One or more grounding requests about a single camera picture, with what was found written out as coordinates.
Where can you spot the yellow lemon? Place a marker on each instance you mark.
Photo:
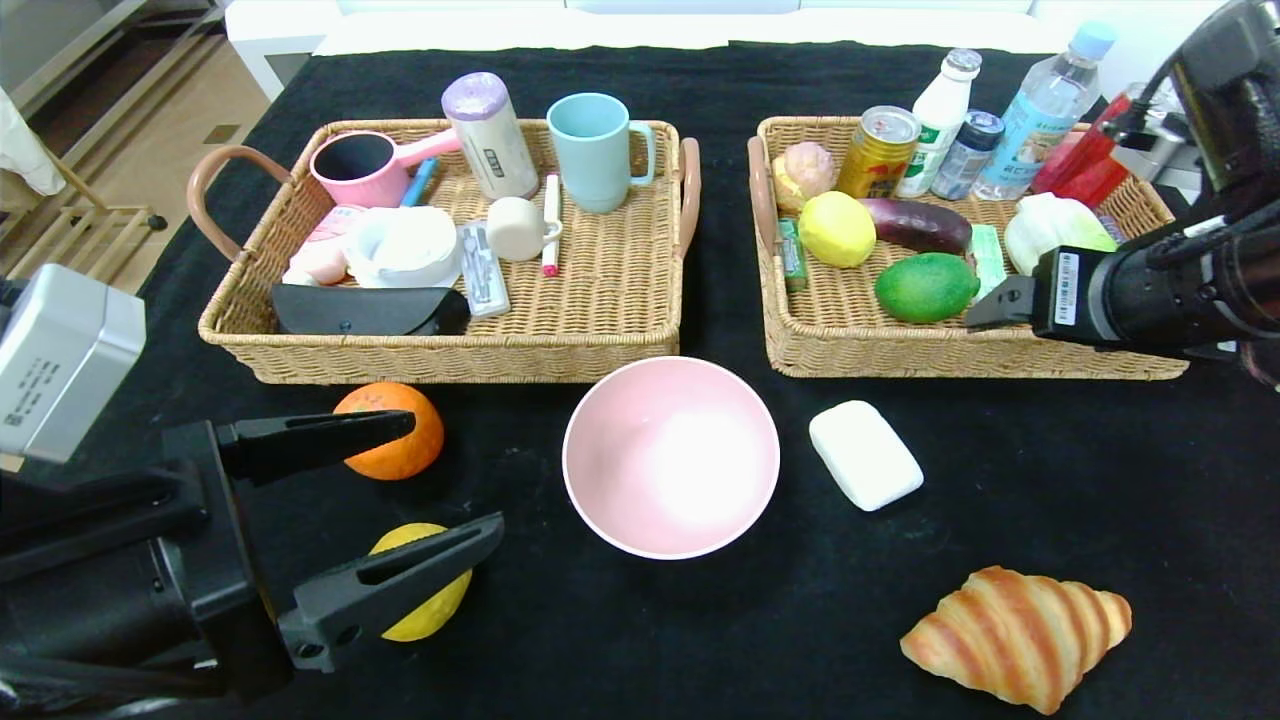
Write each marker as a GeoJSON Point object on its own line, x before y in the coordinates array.
{"type": "Point", "coordinates": [836, 230]}

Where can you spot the yellow drink can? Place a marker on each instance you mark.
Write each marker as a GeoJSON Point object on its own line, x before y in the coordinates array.
{"type": "Point", "coordinates": [878, 152]}

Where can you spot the black tablecloth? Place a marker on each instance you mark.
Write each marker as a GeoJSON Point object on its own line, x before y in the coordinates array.
{"type": "Point", "coordinates": [700, 640]}

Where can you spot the cream tumbler purple lid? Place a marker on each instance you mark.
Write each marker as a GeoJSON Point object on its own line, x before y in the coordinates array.
{"type": "Point", "coordinates": [493, 147]}

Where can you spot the red drink can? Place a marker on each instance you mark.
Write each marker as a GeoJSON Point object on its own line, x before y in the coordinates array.
{"type": "Point", "coordinates": [1080, 170]}

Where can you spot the small blue-capped bottle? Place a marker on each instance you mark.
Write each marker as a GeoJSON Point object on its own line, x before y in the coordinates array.
{"type": "Point", "coordinates": [965, 158]}

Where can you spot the white round container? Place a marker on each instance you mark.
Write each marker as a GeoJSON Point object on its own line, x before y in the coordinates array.
{"type": "Point", "coordinates": [403, 248]}

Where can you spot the pink yellow bun toy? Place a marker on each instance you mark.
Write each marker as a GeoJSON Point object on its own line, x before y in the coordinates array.
{"type": "Point", "coordinates": [808, 168]}

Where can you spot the pink white tube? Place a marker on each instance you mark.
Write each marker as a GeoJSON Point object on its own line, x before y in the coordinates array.
{"type": "Point", "coordinates": [323, 258]}

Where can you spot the green white cabbage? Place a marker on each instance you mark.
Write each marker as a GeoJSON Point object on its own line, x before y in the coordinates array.
{"type": "Point", "coordinates": [1050, 230]}

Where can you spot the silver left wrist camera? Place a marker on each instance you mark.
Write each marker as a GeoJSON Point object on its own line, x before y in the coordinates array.
{"type": "Point", "coordinates": [60, 360]}

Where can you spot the green white candy pack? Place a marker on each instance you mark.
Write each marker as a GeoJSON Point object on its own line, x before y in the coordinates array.
{"type": "Point", "coordinates": [988, 255]}

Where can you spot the purple eggplant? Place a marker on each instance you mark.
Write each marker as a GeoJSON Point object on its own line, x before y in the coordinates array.
{"type": "Point", "coordinates": [920, 225]}

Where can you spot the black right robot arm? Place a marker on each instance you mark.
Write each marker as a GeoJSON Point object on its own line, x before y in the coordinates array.
{"type": "Point", "coordinates": [1180, 290]}

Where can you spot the pink scoop cup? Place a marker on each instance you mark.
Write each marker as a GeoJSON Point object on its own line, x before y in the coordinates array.
{"type": "Point", "coordinates": [382, 190]}

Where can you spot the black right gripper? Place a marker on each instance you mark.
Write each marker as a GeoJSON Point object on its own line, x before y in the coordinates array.
{"type": "Point", "coordinates": [1064, 288]}

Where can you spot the light wooden rack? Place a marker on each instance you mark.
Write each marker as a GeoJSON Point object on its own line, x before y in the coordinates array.
{"type": "Point", "coordinates": [120, 212]}

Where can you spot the black glasses case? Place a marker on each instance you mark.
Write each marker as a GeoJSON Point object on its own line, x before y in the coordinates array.
{"type": "Point", "coordinates": [358, 311]}

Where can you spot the white soap bar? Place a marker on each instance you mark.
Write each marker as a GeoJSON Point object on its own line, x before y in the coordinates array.
{"type": "Point", "coordinates": [865, 455]}

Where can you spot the white milk bottle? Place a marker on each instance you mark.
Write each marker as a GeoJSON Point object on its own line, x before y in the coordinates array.
{"type": "Point", "coordinates": [940, 118]}

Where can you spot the blue pen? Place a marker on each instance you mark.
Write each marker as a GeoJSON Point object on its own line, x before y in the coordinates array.
{"type": "Point", "coordinates": [420, 183]}

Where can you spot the orange fruit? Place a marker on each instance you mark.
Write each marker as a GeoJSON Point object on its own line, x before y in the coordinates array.
{"type": "Point", "coordinates": [405, 455]}

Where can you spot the pink bowl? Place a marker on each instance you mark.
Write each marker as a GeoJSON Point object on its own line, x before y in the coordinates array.
{"type": "Point", "coordinates": [670, 460]}

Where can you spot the small cream cup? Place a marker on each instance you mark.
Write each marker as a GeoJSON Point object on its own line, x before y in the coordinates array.
{"type": "Point", "coordinates": [514, 230]}

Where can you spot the brown wooden shelf unit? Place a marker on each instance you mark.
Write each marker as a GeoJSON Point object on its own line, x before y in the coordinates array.
{"type": "Point", "coordinates": [150, 50]}

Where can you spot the yellow pear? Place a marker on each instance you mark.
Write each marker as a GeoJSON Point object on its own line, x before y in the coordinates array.
{"type": "Point", "coordinates": [430, 612]}

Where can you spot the white marker pink cap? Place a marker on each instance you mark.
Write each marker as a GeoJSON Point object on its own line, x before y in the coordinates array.
{"type": "Point", "coordinates": [551, 228]}

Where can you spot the brown striped croissant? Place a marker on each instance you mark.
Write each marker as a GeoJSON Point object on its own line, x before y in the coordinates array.
{"type": "Point", "coordinates": [1015, 635]}

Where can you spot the white hanging cloth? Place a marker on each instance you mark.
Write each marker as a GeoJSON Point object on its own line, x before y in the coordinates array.
{"type": "Point", "coordinates": [20, 150]}

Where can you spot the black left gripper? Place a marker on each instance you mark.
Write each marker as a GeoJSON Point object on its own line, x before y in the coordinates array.
{"type": "Point", "coordinates": [232, 555]}

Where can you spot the green lime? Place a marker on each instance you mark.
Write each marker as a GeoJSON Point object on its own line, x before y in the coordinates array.
{"type": "Point", "coordinates": [925, 290]}

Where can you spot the clear water bottle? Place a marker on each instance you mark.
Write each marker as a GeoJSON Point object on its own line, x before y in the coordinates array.
{"type": "Point", "coordinates": [1040, 118]}

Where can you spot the green gum pack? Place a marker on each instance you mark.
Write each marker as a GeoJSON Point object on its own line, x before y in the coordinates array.
{"type": "Point", "coordinates": [792, 253]}

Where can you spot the colourful snack packet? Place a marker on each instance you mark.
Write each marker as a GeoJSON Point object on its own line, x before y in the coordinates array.
{"type": "Point", "coordinates": [1110, 226]}

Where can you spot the clear plastic tool pack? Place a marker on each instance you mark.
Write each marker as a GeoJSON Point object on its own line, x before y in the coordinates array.
{"type": "Point", "coordinates": [483, 278]}

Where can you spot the light blue mug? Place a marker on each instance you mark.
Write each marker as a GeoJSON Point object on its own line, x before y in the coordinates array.
{"type": "Point", "coordinates": [593, 157]}

